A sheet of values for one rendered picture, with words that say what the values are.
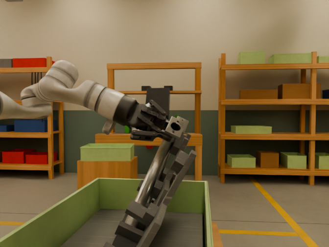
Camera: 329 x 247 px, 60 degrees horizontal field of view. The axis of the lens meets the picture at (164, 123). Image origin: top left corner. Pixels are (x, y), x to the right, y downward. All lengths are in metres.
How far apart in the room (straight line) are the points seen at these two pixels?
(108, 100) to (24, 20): 6.02
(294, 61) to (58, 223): 4.82
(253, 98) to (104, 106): 4.48
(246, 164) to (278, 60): 1.83
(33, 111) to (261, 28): 5.19
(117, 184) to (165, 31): 4.82
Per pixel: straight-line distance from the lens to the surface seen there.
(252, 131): 5.06
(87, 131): 5.87
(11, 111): 0.95
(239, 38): 5.73
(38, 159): 5.72
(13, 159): 5.97
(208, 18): 5.78
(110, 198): 1.12
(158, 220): 0.51
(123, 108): 0.70
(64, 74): 0.76
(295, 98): 5.28
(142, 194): 0.73
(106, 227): 0.97
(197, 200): 1.07
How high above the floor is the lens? 1.21
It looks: 2 degrees down
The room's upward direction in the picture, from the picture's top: straight up
